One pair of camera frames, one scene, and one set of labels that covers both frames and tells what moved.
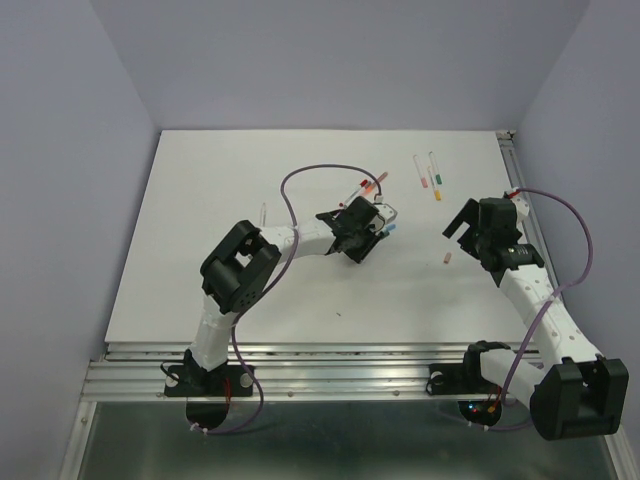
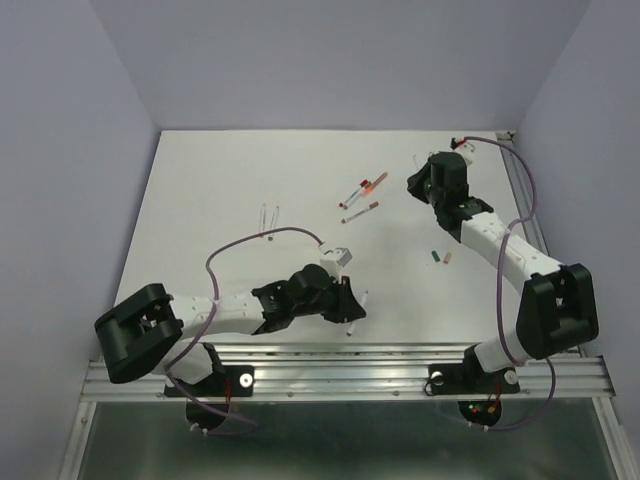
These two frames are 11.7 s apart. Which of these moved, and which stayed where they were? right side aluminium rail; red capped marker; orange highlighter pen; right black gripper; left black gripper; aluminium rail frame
Moved: left black gripper; right black gripper
Stayed: right side aluminium rail; red capped marker; orange highlighter pen; aluminium rail frame
